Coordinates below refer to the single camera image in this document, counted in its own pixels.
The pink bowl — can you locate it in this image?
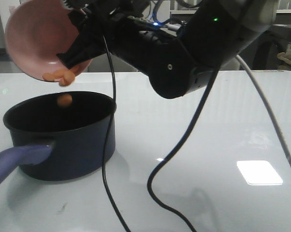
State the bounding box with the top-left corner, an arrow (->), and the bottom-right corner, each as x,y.
4,0 -> 79,81

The grey counter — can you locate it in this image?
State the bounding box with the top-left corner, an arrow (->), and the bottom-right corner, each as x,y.
170,10 -> 291,25

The thin black cable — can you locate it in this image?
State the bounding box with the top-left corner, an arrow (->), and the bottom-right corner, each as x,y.
91,9 -> 131,232

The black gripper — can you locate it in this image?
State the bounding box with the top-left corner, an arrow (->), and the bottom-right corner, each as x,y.
56,0 -> 145,69

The dark blue saucepan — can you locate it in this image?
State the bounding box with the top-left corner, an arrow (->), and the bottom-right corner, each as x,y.
0,91 -> 116,184

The grey cable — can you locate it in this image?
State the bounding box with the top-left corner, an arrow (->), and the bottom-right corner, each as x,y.
234,55 -> 291,189

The dark armchair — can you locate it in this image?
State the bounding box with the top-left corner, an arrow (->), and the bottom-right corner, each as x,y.
252,25 -> 291,70

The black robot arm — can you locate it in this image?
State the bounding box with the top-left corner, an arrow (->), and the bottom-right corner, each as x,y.
57,0 -> 278,99

